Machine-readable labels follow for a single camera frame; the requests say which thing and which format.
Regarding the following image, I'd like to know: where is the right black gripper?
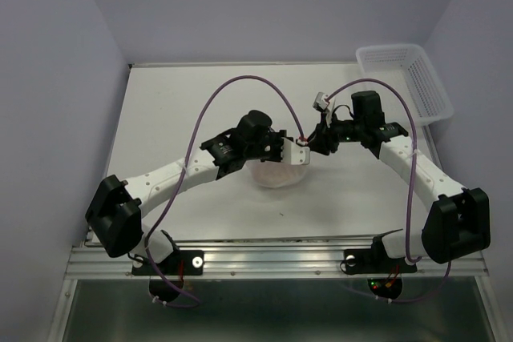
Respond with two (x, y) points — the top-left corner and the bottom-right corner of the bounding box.
(305, 110), (364, 155)

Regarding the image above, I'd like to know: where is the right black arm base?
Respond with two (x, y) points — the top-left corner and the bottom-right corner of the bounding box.
(339, 234), (418, 302)

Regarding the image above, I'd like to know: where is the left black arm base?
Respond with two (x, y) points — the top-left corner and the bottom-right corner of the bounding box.
(127, 230), (204, 308)

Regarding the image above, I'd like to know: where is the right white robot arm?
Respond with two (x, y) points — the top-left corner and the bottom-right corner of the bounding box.
(307, 91), (491, 275)

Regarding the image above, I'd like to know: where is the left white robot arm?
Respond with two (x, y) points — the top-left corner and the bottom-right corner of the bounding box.
(85, 110), (292, 273)

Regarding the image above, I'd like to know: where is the white plastic basket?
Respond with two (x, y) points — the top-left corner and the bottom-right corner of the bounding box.
(356, 44), (454, 126)

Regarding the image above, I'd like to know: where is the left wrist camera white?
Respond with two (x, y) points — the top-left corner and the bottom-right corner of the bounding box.
(281, 138), (310, 166)

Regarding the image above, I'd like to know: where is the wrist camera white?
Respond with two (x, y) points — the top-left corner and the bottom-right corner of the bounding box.
(313, 91), (335, 127)
(281, 138), (310, 166)

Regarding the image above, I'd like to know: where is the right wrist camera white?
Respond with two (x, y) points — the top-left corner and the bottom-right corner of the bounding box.
(313, 91), (335, 127)

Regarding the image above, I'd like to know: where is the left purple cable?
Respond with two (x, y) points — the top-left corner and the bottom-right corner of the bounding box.
(144, 75), (309, 309)

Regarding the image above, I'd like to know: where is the purple cable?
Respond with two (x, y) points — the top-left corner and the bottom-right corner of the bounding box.
(326, 78), (452, 304)
(144, 75), (309, 309)

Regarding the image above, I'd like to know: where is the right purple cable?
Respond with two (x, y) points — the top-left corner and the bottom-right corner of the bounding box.
(326, 78), (452, 304)

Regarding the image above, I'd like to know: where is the aluminium mounting rail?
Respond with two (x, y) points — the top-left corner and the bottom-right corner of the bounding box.
(66, 237), (490, 281)

